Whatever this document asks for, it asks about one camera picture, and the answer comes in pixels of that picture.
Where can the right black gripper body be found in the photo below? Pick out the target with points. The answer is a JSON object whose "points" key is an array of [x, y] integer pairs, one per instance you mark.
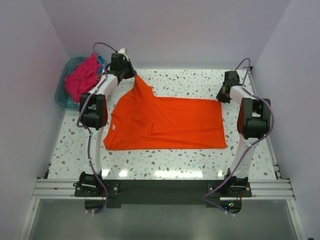
{"points": [[222, 97]]}

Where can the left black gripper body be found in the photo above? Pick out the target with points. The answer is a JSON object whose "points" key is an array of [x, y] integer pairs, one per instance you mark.
{"points": [[127, 70]]}

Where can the orange t shirt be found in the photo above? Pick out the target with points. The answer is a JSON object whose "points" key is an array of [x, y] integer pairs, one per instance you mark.
{"points": [[142, 121]]}

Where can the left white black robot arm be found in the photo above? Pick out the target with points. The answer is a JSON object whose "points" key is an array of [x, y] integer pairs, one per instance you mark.
{"points": [[93, 111]]}

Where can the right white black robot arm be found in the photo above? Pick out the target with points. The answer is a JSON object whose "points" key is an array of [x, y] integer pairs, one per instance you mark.
{"points": [[253, 121]]}

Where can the blue t shirt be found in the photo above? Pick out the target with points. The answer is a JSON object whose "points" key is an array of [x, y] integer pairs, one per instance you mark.
{"points": [[101, 61]]}

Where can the magenta t shirt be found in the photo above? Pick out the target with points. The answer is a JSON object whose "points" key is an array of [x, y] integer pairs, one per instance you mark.
{"points": [[83, 78]]}

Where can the teal laundry basket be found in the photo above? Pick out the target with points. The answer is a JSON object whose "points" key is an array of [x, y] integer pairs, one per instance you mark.
{"points": [[62, 98]]}

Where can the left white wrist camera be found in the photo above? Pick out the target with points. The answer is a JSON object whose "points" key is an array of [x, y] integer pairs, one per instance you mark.
{"points": [[123, 51]]}

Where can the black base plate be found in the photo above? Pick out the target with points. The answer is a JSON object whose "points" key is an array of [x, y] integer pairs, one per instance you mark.
{"points": [[114, 193]]}

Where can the aluminium rail frame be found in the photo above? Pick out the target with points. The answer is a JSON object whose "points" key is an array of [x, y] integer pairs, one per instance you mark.
{"points": [[57, 214]]}

